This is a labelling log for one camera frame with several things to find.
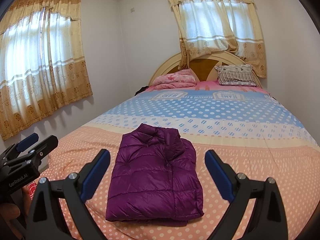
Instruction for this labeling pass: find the cream wooden headboard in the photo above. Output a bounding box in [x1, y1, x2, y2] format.
[149, 51, 263, 88]

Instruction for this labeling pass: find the purple puffer jacket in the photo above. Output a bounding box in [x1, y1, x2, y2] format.
[106, 124, 204, 226]

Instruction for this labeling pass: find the striped grey pillow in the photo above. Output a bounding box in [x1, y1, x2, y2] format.
[215, 64, 257, 87]

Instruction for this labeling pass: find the beige curtain left window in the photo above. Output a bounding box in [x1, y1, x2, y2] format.
[1, 0, 93, 140]

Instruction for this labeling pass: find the pink bed sheet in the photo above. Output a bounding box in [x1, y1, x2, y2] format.
[144, 80, 268, 94]

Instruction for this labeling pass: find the folded pink blanket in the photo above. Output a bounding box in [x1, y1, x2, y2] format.
[151, 69, 197, 90]

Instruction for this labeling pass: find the blue peach dotted bedspread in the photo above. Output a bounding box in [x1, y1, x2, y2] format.
[43, 88, 319, 239]

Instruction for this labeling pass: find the person's left hand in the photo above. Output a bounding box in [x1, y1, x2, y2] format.
[1, 186, 31, 239]

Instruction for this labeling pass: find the beige curtain behind headboard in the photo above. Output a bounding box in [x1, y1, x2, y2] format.
[168, 0, 267, 78]

